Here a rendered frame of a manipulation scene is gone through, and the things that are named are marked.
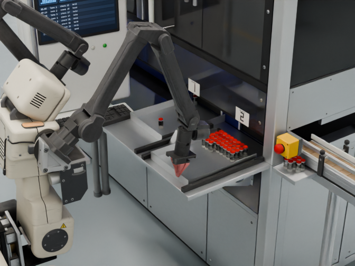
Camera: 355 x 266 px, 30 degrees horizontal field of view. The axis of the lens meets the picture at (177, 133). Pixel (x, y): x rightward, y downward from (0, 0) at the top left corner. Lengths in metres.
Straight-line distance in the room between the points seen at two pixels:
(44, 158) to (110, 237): 1.59
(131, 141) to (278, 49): 0.77
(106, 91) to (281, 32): 0.68
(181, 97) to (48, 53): 0.96
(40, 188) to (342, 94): 1.28
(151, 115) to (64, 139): 0.91
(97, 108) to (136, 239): 1.62
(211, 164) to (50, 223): 0.68
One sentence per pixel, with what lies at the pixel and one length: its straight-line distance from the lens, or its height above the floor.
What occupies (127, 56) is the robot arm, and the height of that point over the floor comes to 1.47.
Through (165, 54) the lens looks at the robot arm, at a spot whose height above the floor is 1.46.
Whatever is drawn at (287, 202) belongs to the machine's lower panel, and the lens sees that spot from 2.87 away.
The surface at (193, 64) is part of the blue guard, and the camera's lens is 2.94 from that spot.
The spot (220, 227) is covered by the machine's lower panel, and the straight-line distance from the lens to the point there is 3.17.
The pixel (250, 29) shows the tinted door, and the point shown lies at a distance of 2.59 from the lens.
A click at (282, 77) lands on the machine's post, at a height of 1.27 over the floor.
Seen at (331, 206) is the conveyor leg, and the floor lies 0.75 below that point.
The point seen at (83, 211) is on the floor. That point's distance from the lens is 3.93.
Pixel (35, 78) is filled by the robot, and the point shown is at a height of 1.38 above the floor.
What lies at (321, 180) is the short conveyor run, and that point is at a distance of 2.66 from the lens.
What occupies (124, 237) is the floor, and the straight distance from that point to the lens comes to 3.72.
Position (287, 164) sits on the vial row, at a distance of 2.65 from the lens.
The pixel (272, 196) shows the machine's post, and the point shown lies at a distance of 2.78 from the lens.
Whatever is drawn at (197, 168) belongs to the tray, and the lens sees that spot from 2.64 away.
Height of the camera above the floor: 2.30
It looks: 29 degrees down
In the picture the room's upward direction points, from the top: straight up
